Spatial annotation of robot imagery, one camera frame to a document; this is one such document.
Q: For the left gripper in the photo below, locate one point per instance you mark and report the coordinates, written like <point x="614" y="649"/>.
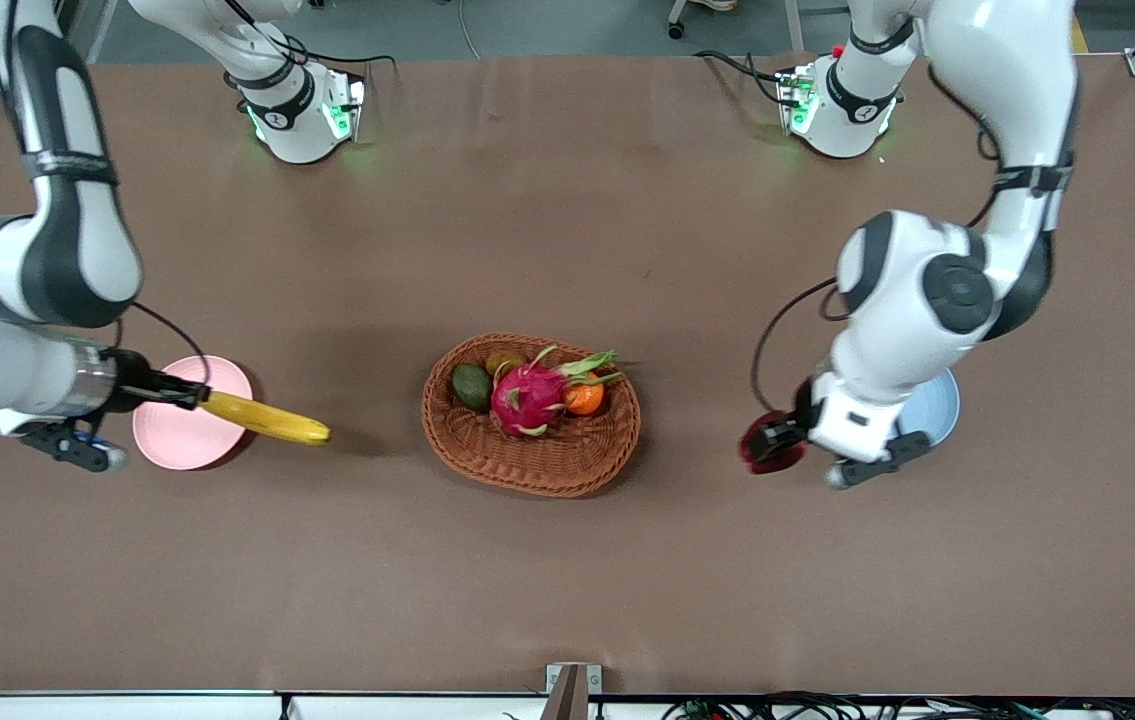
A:
<point x="789" y="432"/>

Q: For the orange fruit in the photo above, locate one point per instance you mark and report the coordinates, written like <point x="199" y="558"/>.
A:
<point x="587" y="400"/>

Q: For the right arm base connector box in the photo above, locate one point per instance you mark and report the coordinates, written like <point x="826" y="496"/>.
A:
<point x="345" y="105"/>

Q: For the chair wheel base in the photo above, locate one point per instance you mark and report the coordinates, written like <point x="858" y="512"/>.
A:
<point x="697" y="10"/>

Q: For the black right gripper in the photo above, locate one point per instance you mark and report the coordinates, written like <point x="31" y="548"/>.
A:
<point x="137" y="382"/>

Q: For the brown kiwi fruit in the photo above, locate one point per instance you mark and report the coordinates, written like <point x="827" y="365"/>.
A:
<point x="504" y="362"/>

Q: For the pink dragon fruit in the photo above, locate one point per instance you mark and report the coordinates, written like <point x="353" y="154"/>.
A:
<point x="527" y="400"/>

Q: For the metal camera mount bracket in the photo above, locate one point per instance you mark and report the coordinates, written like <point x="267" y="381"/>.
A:
<point x="572" y="690"/>

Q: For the green avocado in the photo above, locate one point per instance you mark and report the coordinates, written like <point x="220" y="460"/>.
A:
<point x="472" y="386"/>

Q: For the light blue plate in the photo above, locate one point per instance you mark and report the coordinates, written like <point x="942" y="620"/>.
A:
<point x="937" y="415"/>

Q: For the brown table cover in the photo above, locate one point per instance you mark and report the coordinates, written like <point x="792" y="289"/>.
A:
<point x="567" y="580"/>

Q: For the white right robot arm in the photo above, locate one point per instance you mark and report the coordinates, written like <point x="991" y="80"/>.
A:
<point x="77" y="250"/>

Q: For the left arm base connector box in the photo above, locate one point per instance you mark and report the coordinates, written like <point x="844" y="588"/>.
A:
<point x="795" y="100"/>

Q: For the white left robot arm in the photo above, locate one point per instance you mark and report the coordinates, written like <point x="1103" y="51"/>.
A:
<point x="907" y="300"/>

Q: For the yellow banana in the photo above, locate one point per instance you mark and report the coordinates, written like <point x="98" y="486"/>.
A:
<point x="272" y="422"/>

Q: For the pink plate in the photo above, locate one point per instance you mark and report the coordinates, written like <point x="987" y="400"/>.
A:
<point x="177" y="440"/>

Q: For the white table edge rail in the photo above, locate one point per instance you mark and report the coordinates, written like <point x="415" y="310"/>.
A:
<point x="127" y="705"/>

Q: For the dark red apple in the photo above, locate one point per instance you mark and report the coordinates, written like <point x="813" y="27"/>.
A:
<point x="757" y="455"/>

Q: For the brown wicker basket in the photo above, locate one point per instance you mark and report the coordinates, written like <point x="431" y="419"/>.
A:
<point x="547" y="465"/>

